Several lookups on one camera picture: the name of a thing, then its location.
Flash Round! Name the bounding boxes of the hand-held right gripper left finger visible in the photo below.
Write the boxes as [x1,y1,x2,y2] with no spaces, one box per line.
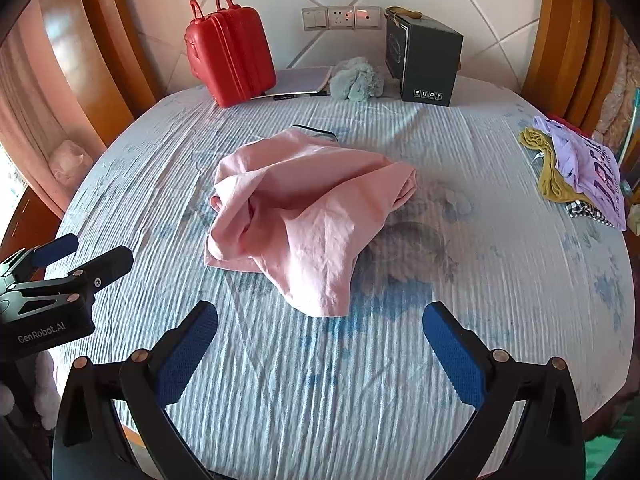
[52,301,221,480]

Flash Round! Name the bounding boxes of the white wall switch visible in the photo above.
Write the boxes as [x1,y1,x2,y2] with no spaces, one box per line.
[301,7,329,31]

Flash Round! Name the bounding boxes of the black white checkered cloth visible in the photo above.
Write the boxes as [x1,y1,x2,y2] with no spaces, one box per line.
[565,200,617,226]

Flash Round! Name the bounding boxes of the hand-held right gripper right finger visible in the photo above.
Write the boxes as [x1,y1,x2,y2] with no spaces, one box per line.
[422,301,586,480]

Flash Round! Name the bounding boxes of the white notebook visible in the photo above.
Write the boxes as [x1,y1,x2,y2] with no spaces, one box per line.
[250,65,337,100]

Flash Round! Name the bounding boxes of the grey plush toy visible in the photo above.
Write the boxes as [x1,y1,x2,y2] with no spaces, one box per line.
[327,56,386,104]

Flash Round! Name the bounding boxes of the light blue bed sheet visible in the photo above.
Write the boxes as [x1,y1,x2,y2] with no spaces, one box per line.
[47,74,636,480]

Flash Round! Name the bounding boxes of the purple printed shirt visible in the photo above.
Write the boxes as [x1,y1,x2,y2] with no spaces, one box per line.
[532,116,629,232]

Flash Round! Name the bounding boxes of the red small suitcase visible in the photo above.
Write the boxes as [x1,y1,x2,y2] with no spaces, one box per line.
[184,0,277,109]

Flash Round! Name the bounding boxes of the pink curtain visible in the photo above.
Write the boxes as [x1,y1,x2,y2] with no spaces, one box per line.
[0,10,108,221]

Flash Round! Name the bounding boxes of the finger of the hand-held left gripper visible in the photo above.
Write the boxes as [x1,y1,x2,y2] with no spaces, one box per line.
[10,246,134,307]
[0,233,80,283]

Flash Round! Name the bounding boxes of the white wall socket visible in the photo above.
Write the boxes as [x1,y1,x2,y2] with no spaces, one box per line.
[327,6,355,30]
[354,6,384,30]

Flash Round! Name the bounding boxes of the green pole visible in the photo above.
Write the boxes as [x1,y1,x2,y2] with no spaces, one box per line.
[619,87,640,163]

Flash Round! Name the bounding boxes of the pink pants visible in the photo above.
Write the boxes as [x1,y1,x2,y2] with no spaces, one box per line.
[204,124,418,319]

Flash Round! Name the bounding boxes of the wooden headboard frame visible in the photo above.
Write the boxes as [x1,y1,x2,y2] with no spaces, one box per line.
[37,0,168,148]
[520,0,626,136]

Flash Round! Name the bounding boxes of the mustard yellow garment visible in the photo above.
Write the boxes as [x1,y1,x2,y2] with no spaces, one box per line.
[519,127,577,204]

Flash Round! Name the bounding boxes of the floral cloth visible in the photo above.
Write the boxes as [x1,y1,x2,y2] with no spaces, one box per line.
[595,35,638,136]

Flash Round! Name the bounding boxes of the dark green gift bag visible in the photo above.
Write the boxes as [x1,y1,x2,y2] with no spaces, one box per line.
[384,6,464,108]

